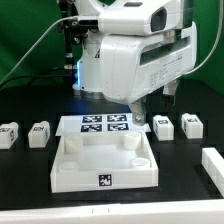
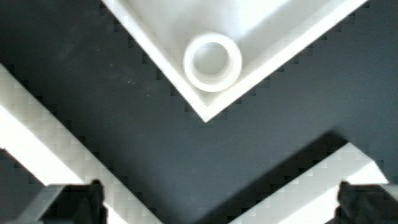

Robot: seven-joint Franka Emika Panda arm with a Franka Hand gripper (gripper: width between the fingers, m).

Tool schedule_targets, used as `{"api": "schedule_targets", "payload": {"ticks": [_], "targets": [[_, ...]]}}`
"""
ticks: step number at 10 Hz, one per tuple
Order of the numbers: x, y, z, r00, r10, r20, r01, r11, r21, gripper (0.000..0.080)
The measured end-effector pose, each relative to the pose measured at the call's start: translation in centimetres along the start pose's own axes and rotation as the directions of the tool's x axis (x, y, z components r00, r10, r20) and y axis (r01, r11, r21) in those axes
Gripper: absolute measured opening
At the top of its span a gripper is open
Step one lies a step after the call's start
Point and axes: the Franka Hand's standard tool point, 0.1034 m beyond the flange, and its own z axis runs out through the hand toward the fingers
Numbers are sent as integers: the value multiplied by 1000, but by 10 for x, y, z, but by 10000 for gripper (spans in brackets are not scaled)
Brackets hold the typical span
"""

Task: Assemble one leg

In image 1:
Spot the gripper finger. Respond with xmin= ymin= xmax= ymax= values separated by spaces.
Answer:
xmin=129 ymin=99 xmax=146 ymax=124
xmin=162 ymin=80 xmax=179 ymax=106

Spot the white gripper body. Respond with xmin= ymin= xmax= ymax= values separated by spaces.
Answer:
xmin=100 ymin=24 xmax=197 ymax=104

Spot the white square tabletop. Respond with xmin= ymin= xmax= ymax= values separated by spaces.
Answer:
xmin=50 ymin=131 xmax=159 ymax=193

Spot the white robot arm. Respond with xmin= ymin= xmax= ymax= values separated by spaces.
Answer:
xmin=73 ymin=0 xmax=197 ymax=125

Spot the white tag sheet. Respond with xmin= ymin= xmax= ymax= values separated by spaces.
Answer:
xmin=56 ymin=113 xmax=150 ymax=136

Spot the white obstacle right block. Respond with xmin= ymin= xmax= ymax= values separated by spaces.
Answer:
xmin=201 ymin=147 xmax=224 ymax=198

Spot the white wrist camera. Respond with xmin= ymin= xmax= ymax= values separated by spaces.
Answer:
xmin=98 ymin=0 xmax=184 ymax=36

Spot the black camera stand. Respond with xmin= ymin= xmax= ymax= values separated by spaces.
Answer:
xmin=57 ymin=0 xmax=81 ymax=70

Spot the grey cable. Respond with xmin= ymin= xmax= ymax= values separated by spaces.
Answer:
xmin=0 ymin=15 xmax=79 ymax=88

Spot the black cable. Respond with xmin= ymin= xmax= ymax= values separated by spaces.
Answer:
xmin=0 ymin=68 xmax=76 ymax=90

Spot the white front wall bar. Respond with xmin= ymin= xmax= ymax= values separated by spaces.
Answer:
xmin=0 ymin=199 xmax=224 ymax=224

